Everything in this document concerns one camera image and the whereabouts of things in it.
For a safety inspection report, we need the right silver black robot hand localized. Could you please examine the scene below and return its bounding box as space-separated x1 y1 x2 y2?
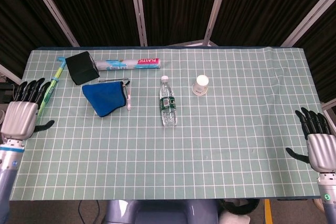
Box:
285 107 336 174

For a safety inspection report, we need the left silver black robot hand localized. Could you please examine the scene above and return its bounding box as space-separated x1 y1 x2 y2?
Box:
0 78 55 141

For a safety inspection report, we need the blue towel with black trim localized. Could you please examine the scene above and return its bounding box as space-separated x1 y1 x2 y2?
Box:
81 81 127 118

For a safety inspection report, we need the black floor device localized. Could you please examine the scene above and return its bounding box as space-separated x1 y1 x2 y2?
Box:
0 82 17 104

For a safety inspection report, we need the green blue toy water pump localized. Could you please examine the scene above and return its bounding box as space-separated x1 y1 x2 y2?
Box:
35 56 68 124

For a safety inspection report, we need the black box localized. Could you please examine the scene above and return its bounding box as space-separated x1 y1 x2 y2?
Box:
65 50 100 86

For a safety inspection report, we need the black round bin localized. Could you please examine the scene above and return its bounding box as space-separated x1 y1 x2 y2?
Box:
219 199 260 216

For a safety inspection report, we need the white crumpled bag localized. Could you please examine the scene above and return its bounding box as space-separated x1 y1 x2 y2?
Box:
219 212 250 224

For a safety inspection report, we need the green checked tablecloth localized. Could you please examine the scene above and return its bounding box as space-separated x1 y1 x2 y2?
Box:
7 47 325 200

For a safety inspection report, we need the plastic wrap roll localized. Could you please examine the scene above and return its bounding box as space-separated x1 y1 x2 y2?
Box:
94 57 162 72

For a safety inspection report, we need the white paper cup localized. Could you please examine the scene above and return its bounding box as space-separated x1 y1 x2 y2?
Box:
192 74 210 96

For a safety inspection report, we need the clear plastic water bottle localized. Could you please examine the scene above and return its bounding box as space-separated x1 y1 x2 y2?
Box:
159 75 178 127

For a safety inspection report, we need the lavender robot torso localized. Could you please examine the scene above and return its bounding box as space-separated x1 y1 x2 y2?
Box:
104 199 220 224

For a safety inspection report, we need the white partition frame post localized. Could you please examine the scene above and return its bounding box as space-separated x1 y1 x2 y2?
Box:
280 0 336 48
203 0 232 47
25 0 80 48
128 0 148 47
321 100 336 125
0 63 22 84

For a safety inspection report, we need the metal wire rack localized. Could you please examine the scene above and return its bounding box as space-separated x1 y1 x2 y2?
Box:
97 77 132 111

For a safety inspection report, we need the black floor cable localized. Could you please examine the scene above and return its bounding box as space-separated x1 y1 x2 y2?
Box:
78 200 101 220

